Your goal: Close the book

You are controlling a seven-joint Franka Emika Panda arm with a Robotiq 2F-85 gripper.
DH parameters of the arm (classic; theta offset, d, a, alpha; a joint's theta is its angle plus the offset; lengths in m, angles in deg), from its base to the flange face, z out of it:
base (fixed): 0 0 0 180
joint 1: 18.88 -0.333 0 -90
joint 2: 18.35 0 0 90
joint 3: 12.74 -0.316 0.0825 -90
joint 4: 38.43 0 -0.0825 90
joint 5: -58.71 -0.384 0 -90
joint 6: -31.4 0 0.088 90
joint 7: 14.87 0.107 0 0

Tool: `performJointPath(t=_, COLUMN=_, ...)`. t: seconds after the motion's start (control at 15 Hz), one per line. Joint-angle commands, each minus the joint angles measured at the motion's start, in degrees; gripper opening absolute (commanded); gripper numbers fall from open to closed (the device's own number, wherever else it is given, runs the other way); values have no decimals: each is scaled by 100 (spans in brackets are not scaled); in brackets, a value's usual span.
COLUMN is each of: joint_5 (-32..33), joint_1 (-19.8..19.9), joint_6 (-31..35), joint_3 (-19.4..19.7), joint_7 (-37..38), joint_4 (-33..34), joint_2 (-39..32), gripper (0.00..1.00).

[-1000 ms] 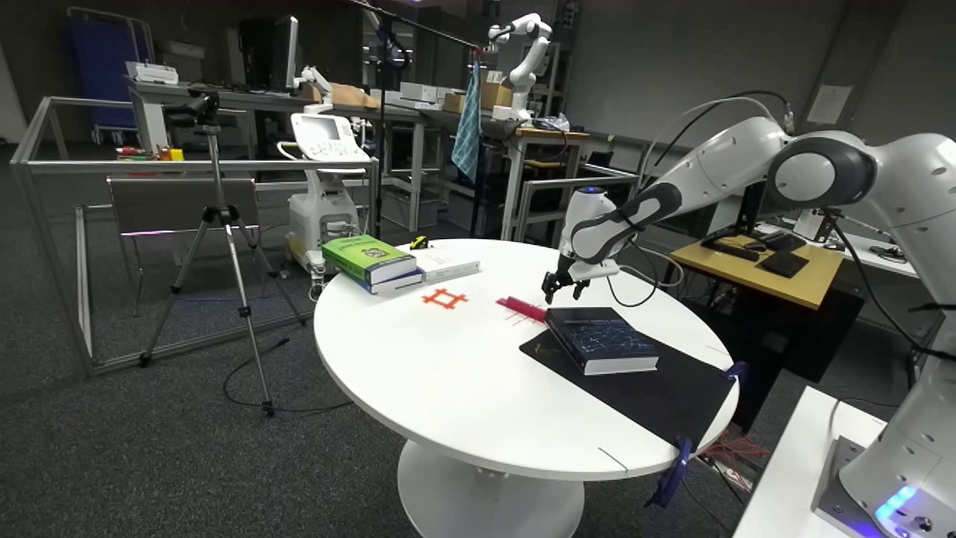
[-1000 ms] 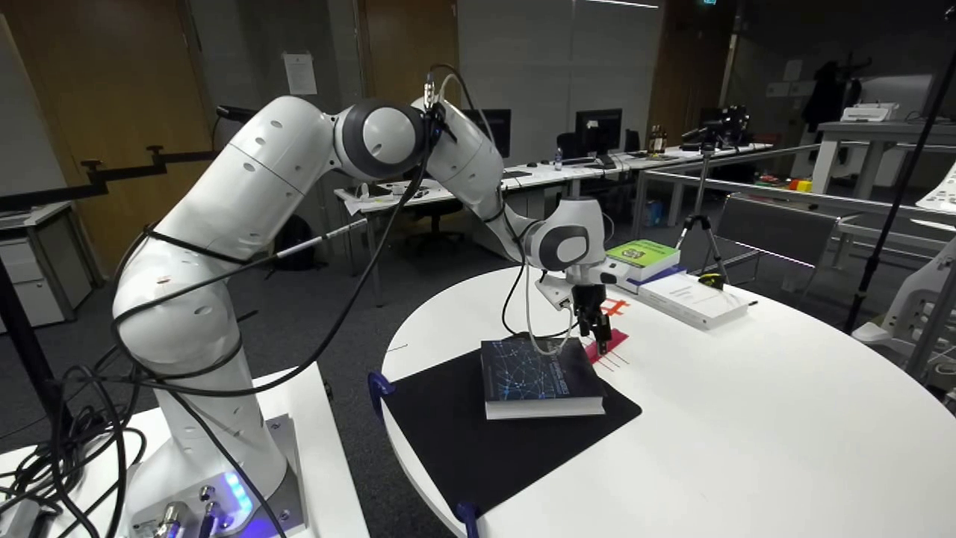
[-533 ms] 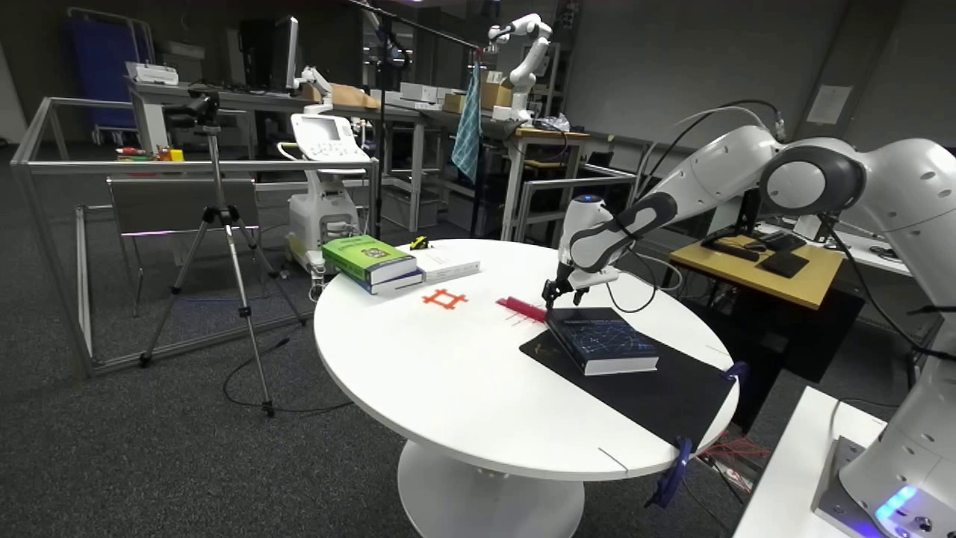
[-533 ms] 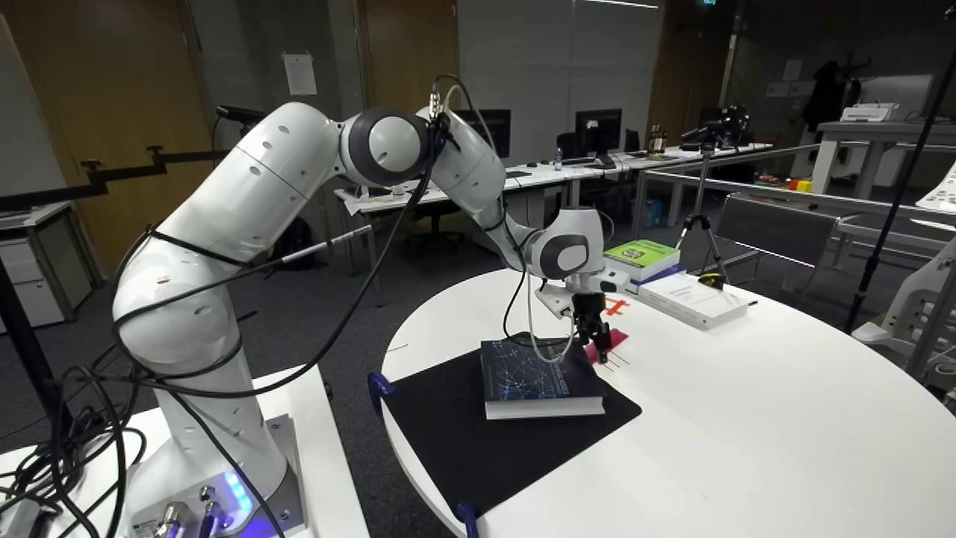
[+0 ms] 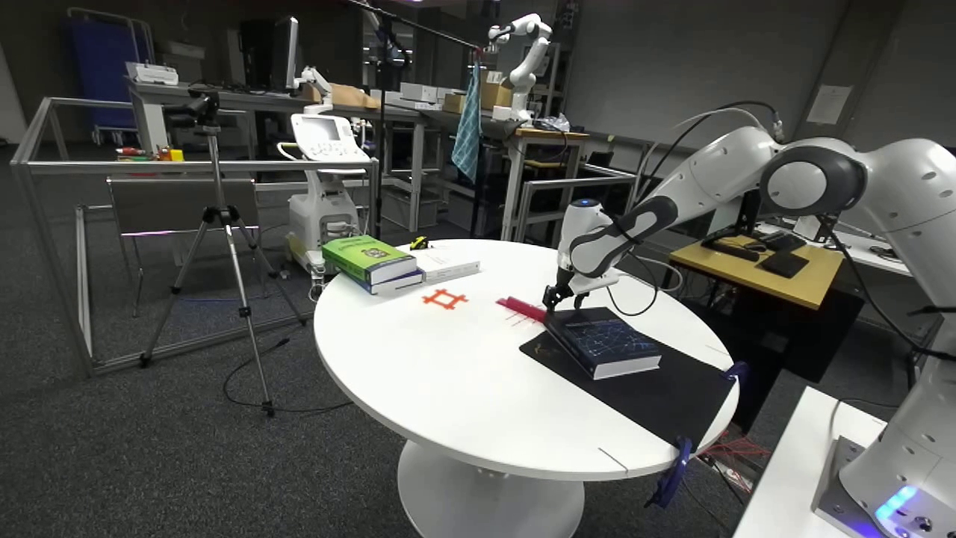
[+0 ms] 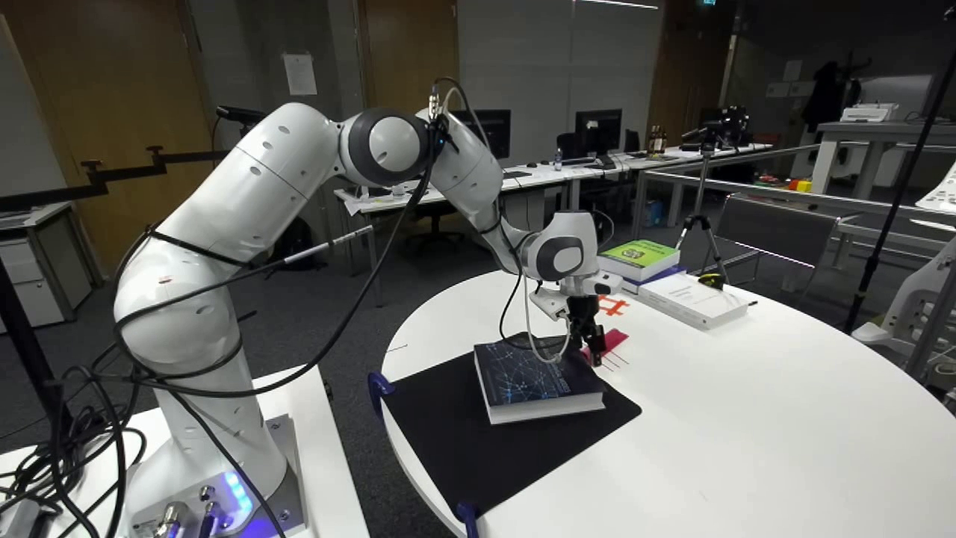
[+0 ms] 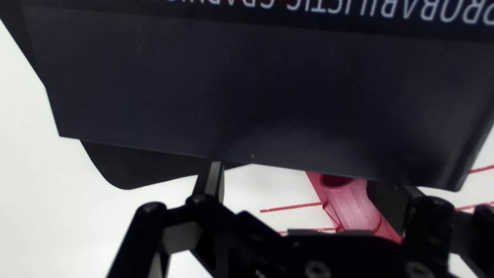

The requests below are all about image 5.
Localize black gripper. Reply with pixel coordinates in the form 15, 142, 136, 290
538, 263, 604, 314

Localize dark blue hardcover book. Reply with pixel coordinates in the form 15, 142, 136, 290
544, 305, 665, 384

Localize white flat book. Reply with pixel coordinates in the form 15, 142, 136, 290
405, 247, 483, 287

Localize green book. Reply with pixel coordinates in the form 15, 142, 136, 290
320, 232, 420, 287

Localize red marker piece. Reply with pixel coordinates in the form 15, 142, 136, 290
495, 292, 551, 325

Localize grey metal railing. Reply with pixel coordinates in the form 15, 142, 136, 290
513, 135, 680, 268

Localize white round table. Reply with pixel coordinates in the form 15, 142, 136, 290
311, 237, 740, 538

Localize black mat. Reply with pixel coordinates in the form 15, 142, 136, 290
517, 328, 740, 450

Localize wooden top workbench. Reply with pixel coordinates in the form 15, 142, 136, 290
499, 121, 614, 244

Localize teal hanging cloth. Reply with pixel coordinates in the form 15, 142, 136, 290
447, 60, 487, 187

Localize blue table clamp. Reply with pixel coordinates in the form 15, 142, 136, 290
643, 435, 695, 510
720, 359, 750, 404

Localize brown cardboard box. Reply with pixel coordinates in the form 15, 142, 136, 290
442, 80, 517, 114
326, 83, 381, 114

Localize black square pad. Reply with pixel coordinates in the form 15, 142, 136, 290
755, 247, 811, 280

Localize yellow wooden side table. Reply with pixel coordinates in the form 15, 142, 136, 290
663, 229, 870, 384

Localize white medical monitor cart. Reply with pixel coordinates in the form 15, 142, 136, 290
275, 110, 372, 278

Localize white rectangular table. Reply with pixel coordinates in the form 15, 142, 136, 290
728, 384, 889, 538

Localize black boom pole stand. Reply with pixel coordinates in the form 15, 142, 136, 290
345, 0, 501, 238

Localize long white bench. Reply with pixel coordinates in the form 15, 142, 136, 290
834, 228, 923, 284

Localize white paper sheet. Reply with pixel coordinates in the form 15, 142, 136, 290
804, 80, 856, 127

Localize dark computer monitor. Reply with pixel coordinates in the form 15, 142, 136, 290
235, 15, 300, 93

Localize colourful toy blocks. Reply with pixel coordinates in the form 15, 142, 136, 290
112, 142, 188, 165

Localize small white box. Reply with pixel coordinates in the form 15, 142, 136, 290
126, 60, 182, 93

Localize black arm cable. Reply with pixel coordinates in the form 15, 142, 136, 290
595, 99, 787, 322

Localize black camera tripod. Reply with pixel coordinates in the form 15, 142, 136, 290
136, 115, 311, 422

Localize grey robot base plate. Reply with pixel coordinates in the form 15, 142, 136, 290
810, 431, 879, 538

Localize black floor cable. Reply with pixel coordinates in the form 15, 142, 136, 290
220, 331, 351, 419

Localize black camera on tripod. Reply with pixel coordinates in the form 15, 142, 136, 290
185, 90, 227, 127

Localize grey metal frame table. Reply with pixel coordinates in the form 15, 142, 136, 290
9, 96, 381, 373

